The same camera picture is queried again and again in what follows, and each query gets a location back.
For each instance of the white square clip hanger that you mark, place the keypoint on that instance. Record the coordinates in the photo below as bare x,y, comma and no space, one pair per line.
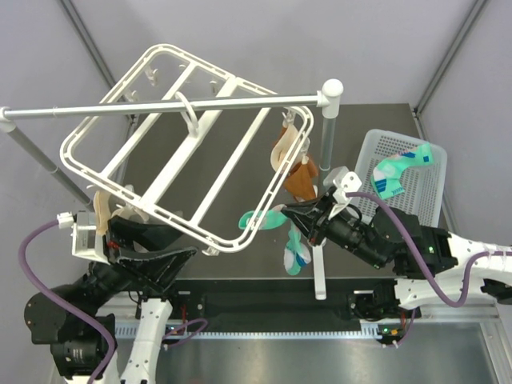
192,65

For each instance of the dark grey table mat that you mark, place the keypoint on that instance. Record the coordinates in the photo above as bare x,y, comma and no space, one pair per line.
245,186

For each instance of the beige sock left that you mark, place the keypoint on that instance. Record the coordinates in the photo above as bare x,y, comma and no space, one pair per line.
102,209

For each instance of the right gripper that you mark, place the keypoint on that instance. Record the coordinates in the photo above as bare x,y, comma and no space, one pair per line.
305,214

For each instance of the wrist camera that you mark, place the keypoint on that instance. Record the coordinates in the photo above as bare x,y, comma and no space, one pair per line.
85,242
343,181

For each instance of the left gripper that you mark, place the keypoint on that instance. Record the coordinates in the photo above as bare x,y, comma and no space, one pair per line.
155,269

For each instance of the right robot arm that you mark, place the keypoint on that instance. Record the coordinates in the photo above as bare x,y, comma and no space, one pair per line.
431,264

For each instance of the teal sock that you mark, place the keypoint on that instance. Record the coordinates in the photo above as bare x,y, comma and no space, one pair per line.
282,234
385,177

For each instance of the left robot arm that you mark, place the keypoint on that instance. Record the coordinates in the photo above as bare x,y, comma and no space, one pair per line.
82,342

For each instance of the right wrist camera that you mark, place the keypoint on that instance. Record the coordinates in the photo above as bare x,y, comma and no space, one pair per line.
343,181

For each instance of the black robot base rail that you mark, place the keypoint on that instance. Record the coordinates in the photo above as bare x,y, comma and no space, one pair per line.
285,304

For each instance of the orange brown sock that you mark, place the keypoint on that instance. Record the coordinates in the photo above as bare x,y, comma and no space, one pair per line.
299,182

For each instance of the beige sock right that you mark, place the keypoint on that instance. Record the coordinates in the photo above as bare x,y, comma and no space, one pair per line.
283,144

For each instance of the silver white drying rack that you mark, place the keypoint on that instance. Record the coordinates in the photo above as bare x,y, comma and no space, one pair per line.
199,115

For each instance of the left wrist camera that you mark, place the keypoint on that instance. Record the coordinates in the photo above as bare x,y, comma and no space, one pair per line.
85,242

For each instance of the beige sock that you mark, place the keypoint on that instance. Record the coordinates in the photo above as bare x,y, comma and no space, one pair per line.
102,209
283,144

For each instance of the white perforated plastic basket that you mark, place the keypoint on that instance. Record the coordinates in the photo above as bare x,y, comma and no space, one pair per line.
422,185

